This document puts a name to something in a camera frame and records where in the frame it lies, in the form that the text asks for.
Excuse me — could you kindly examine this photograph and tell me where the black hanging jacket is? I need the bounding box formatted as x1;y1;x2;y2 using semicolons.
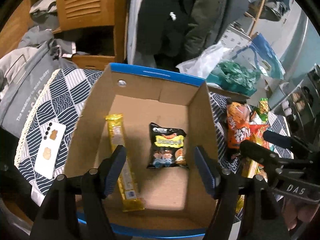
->
136;0;200;58

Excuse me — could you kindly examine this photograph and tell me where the person's right hand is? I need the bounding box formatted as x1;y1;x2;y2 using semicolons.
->
282;197;319;230

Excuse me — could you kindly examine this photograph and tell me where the blue plastic bag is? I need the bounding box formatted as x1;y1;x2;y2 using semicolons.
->
235;33;285;80

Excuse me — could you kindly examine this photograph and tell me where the grey hanging coat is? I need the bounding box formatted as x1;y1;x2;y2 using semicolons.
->
220;0;250;38

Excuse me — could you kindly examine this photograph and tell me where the teal crumpled plastic bag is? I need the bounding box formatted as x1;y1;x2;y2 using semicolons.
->
212;60;260;96

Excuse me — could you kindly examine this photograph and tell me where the green snack packet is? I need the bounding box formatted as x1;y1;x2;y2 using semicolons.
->
257;97;270;117

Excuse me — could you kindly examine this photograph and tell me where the blue white patterned tablecloth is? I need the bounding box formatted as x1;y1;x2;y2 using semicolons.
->
14;67;295;230

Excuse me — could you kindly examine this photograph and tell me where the black snack packet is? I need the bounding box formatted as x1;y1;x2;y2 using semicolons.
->
146;122;188;169

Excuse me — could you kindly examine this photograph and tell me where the red snack packet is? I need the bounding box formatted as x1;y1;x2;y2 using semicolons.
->
250;124;269;145

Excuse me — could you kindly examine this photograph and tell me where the light grey garment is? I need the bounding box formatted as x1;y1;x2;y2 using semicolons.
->
0;47;34;87

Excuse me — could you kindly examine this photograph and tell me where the grey tote bag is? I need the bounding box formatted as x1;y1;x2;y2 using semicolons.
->
0;40;75;138

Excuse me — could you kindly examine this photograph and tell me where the white phone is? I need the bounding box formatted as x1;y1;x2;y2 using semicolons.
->
34;122;67;180

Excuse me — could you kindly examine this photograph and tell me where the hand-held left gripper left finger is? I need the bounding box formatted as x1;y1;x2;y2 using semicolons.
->
30;144;127;240

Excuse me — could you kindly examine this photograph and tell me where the white hanging cloth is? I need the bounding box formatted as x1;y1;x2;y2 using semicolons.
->
126;0;157;68

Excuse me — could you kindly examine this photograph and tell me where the metal shelf with jars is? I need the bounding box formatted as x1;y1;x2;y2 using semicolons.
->
271;65;320;140

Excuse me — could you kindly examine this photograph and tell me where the white plastic bag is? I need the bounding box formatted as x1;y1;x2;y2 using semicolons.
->
176;40;250;80

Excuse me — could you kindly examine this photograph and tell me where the wooden wardrobe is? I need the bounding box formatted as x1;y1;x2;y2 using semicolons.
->
0;0;128;70

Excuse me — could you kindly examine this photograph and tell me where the long yellow snack packet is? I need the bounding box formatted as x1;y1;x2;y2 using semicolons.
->
105;113;145;212

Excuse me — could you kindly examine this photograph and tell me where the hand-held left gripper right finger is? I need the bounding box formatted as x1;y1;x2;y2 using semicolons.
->
194;145;292;240

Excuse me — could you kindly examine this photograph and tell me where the grey white clothes pile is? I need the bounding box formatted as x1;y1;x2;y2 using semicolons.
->
29;0;60;30

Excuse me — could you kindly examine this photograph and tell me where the blue-edged cardboard box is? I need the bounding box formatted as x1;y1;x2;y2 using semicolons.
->
62;63;220;238

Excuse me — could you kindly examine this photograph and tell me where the grey clothing pile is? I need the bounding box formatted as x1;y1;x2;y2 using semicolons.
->
17;26;90;60

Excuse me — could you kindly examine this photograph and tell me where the orange snack packet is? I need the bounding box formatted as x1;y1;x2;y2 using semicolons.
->
226;102;253;155

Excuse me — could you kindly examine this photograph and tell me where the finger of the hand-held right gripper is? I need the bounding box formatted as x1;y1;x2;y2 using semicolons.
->
264;130;313;160
240;140;283;178

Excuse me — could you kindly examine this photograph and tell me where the wooden rack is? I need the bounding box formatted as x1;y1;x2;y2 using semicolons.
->
245;0;269;38

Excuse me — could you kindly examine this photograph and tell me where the olive hanging jacket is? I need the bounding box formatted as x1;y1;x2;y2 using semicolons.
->
184;0;234;62

